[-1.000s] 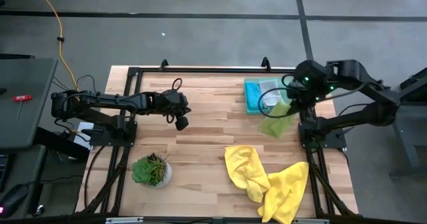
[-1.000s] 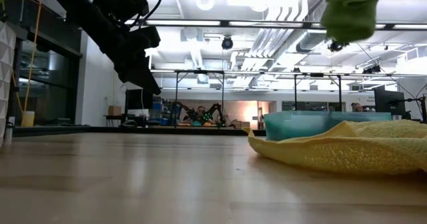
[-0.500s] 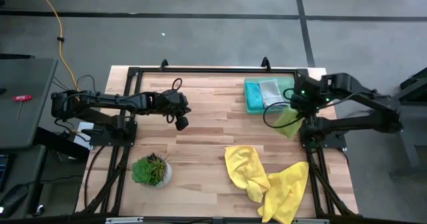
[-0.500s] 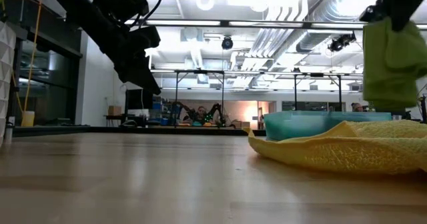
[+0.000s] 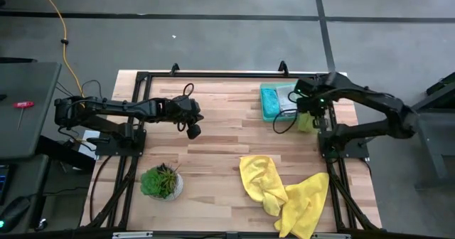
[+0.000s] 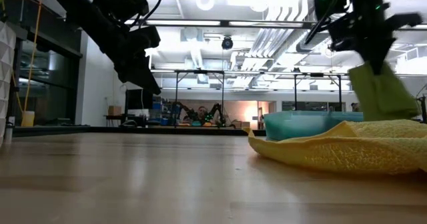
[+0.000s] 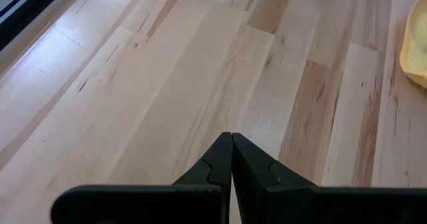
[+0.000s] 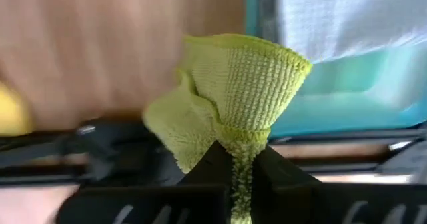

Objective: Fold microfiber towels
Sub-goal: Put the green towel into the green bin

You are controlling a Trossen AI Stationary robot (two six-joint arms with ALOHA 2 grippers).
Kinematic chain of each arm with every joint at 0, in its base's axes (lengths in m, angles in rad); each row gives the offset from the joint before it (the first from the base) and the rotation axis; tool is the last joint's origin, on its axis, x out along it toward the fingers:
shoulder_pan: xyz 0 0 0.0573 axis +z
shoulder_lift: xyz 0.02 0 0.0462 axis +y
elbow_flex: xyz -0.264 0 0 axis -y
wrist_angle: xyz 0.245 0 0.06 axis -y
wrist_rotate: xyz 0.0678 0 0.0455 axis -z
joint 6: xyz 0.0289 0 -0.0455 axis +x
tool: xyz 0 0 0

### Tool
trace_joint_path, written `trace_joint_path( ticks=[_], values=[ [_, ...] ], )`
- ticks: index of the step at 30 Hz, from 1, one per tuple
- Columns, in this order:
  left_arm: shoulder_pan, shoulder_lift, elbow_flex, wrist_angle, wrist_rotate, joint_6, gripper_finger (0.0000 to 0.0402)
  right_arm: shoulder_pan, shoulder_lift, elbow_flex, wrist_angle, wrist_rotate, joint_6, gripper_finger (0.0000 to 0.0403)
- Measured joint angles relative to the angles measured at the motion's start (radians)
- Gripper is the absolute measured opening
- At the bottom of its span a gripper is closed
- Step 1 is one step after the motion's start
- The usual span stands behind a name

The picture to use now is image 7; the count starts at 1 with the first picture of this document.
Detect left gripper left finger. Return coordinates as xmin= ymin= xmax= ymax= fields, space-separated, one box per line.
xmin=172 ymin=132 xmax=234 ymax=188

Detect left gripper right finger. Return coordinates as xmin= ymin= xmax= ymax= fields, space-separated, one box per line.
xmin=232 ymin=133 xmax=318 ymax=224

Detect yellow microfiber towel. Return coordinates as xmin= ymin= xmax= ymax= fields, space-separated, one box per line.
xmin=399 ymin=0 xmax=427 ymax=89

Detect black aluminium table frame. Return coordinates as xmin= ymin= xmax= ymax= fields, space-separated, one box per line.
xmin=0 ymin=0 xmax=73 ymax=51

